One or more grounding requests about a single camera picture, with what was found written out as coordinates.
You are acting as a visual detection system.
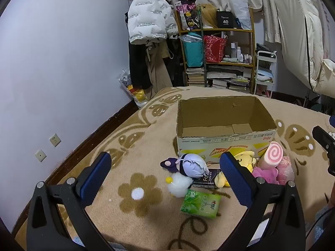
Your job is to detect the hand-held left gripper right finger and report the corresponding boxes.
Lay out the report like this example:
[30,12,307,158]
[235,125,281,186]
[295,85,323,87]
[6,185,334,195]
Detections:
[219,151,307,251]

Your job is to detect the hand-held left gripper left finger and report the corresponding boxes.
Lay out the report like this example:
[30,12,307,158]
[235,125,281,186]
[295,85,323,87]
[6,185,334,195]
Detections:
[26,152,113,251]

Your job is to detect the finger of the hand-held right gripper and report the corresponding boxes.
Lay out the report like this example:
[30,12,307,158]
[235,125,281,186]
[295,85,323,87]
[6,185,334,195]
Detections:
[312,125,335,177]

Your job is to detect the green tissue packet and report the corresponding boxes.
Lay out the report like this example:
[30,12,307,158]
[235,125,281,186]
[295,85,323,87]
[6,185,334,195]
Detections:
[180,190,222,219]

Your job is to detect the pink swirl roll plush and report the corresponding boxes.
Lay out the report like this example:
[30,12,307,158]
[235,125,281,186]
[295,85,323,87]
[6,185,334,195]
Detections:
[256,141,284,170]

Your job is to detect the purple white-haired plush doll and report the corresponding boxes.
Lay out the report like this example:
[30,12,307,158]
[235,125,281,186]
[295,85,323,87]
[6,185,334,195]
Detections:
[160,153,210,177]

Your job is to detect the pink mesh packet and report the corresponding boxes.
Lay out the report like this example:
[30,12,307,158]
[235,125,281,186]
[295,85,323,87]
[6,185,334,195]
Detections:
[276,156,295,186]

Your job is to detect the white fluffy ball plush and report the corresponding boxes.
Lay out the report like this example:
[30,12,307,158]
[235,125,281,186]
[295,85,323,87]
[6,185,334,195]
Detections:
[165,173,194,197]

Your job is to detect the cardboard box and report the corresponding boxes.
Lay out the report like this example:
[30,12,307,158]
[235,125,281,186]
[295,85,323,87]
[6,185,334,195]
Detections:
[174,96,277,164]

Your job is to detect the yellow plush toy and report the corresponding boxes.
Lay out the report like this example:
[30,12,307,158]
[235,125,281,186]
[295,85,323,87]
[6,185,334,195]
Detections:
[215,150,258,188]

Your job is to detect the pink plush toy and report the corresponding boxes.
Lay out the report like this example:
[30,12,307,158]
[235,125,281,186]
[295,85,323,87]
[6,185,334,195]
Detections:
[252,166,280,185]

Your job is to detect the grey patterned cloth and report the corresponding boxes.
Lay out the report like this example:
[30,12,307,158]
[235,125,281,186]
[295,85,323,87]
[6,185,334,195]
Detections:
[310,204,335,242]

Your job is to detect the white trolley cart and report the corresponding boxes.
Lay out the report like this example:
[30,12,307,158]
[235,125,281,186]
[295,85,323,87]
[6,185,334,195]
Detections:
[254,50,278,98]

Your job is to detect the plastic bag of yellow toys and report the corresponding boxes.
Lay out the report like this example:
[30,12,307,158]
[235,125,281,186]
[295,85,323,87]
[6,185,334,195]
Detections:
[117,69,147,109]

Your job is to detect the messy pile of books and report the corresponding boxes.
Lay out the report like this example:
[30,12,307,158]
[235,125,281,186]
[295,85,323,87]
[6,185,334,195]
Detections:
[207,65,252,93]

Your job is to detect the neat stack of books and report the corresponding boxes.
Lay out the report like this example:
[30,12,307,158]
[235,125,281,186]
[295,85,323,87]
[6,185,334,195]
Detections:
[186,67,206,87]

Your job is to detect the white quilt with black piping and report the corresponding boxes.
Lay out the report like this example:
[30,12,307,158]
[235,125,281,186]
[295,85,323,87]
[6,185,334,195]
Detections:
[274,0,335,95]

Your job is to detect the black hanging garment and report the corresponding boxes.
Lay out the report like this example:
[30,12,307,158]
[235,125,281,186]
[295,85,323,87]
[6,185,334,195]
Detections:
[128,40,152,91]

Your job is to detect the row of cosmetic bottles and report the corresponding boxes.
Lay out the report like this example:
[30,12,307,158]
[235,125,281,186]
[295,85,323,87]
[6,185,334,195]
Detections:
[230,42,253,64]

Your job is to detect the dark hanging clothes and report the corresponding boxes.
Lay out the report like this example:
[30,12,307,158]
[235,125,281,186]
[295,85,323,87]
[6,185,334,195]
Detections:
[165,35,187,87]

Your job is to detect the green metal pole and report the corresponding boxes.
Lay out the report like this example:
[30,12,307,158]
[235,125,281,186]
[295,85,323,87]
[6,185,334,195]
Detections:
[200,5,208,87]

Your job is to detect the beige hanging trousers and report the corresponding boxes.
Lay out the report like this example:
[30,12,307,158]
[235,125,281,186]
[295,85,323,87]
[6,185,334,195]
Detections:
[145,42,173,97]

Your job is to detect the teal bag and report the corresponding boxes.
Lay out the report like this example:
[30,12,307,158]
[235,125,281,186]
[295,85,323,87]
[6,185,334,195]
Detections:
[180,33,204,68]

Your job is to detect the red patterned bag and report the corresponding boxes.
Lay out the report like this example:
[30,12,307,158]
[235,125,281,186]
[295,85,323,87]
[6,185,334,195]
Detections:
[204,35,228,63]

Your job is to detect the wooden shelf rack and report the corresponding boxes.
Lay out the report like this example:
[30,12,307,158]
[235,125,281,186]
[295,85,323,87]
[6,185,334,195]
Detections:
[174,6,256,95]

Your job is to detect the black gift box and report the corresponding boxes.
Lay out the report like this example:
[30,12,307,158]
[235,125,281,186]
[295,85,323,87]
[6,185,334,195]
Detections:
[216,11,235,28]

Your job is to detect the white plastic bag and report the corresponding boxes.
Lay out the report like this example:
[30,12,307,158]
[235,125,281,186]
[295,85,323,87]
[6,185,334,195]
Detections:
[229,0,252,30]

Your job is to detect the blonde wig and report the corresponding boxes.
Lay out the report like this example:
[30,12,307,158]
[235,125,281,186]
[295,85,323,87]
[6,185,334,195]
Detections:
[200,4,219,29]

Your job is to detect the white puffer jacket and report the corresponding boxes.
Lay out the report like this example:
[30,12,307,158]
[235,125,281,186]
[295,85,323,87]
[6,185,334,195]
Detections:
[128,0,179,45]

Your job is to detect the purple patterned bag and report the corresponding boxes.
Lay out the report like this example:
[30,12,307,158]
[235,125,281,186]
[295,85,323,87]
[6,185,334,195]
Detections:
[178,0,201,30]

